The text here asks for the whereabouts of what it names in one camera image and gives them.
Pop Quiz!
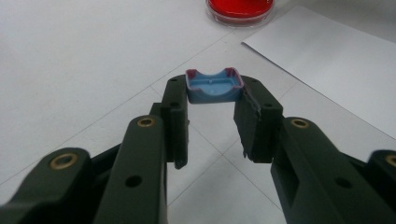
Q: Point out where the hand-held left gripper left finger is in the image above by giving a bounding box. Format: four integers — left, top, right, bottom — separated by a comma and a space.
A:
92, 74, 191, 224

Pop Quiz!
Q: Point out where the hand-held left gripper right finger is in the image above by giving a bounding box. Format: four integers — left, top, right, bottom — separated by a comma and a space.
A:
233, 76, 396, 224

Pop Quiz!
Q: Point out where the light blue stamp cap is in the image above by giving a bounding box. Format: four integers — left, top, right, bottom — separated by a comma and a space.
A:
185, 66, 245, 105

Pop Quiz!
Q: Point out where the red round dish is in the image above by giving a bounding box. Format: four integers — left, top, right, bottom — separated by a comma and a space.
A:
205, 0, 276, 28

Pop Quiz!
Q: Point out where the white paper sheet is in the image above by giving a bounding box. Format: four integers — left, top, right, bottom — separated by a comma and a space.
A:
242, 5, 396, 140

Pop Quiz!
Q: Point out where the white table cover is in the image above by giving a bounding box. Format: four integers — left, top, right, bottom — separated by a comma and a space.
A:
0, 0, 396, 224

